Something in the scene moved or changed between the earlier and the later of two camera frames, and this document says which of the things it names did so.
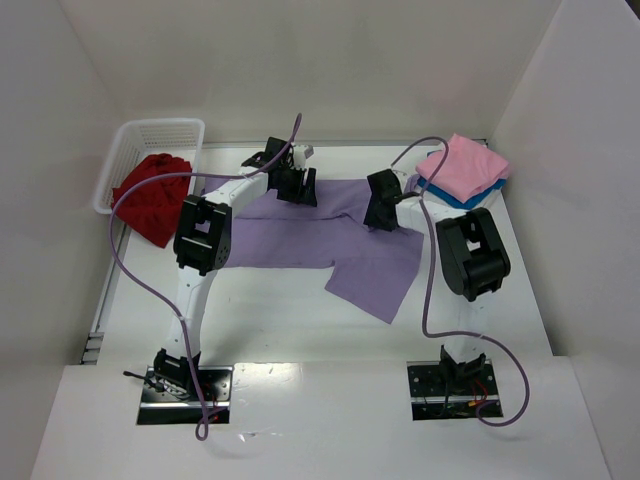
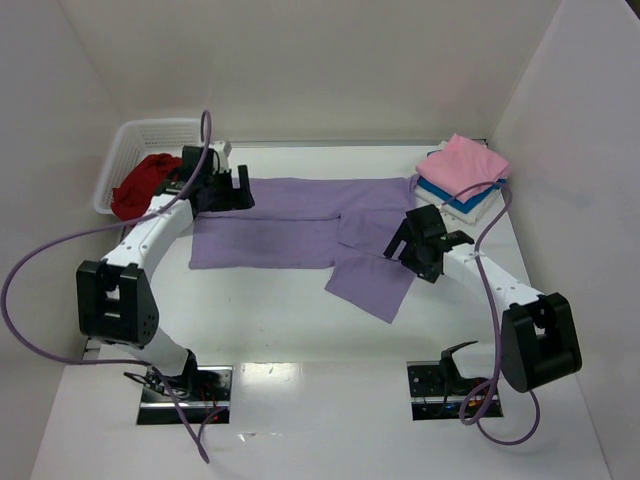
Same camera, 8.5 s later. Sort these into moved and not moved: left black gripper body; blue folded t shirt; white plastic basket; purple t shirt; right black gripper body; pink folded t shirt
Moved: right black gripper body; left black gripper body
Not moved: white plastic basket; purple t shirt; blue folded t shirt; pink folded t shirt
